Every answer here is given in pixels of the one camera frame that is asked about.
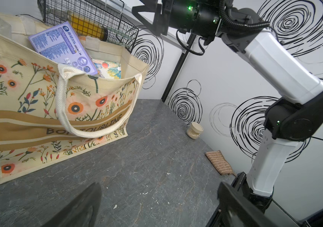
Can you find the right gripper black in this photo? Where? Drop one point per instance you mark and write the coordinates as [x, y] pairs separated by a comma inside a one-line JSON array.
[[200, 18]]

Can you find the floral canvas tote bag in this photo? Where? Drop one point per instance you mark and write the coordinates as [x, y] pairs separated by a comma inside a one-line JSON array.
[[50, 112]]

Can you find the elephant tissue pack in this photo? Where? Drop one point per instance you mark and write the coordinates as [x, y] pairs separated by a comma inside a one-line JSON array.
[[108, 69]]

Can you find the yellow item in basket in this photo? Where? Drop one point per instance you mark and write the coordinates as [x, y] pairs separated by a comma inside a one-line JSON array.
[[87, 27]]

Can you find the black wire basket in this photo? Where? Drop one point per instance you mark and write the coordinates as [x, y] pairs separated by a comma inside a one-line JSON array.
[[107, 13]]

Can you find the green item in basket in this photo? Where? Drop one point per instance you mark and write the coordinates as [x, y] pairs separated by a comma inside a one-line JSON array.
[[116, 36]]

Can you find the purple tissue pack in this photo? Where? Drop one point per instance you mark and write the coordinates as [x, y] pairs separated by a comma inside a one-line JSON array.
[[62, 45]]

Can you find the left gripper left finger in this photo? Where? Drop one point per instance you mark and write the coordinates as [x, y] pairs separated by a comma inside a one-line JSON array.
[[81, 211]]

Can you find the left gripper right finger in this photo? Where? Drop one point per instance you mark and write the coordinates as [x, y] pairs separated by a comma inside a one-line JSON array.
[[236, 211]]

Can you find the beige round jar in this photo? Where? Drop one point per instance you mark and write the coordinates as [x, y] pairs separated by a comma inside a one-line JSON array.
[[194, 131]]

